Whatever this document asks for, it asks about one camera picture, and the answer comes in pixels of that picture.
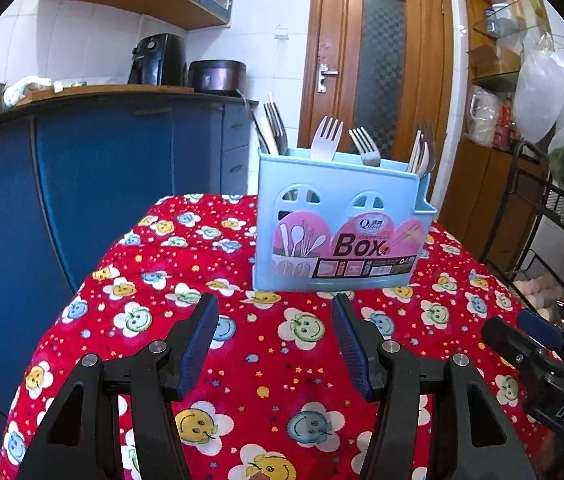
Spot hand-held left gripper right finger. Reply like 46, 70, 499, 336
331, 292, 538, 480

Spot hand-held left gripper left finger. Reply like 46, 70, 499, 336
16, 292, 220, 480

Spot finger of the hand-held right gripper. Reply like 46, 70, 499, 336
517, 309, 564, 352
481, 316, 545, 378

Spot light blue utensil holder box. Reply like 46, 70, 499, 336
252, 147, 438, 293

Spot white handled utensil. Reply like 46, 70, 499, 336
259, 116, 280, 156

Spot white handled steel fork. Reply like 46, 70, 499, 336
263, 102, 289, 156

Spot pile of eggs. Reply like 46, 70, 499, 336
512, 275, 564, 318

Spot red smiley flower tablecloth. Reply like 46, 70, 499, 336
0, 192, 558, 480

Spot wooden shelf unit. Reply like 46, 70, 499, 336
454, 0, 553, 271

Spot blue counter cabinet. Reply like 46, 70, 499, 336
0, 91, 253, 461

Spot red bottles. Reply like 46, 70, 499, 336
497, 95, 518, 148

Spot white packet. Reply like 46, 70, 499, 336
467, 87, 503, 146

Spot white plastic bag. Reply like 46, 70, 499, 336
513, 35, 564, 143

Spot dark rice cooker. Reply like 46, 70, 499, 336
188, 60, 247, 95

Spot wooden cutting board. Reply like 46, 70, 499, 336
14, 85, 195, 106

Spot cardboard box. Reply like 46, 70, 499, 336
467, 45, 520, 78

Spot black air fryer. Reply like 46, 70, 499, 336
128, 33, 188, 86

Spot white cloth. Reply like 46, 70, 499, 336
3, 75, 53, 107

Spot glass jar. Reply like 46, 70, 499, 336
484, 5, 513, 36

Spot metal door handle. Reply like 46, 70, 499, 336
317, 63, 339, 94

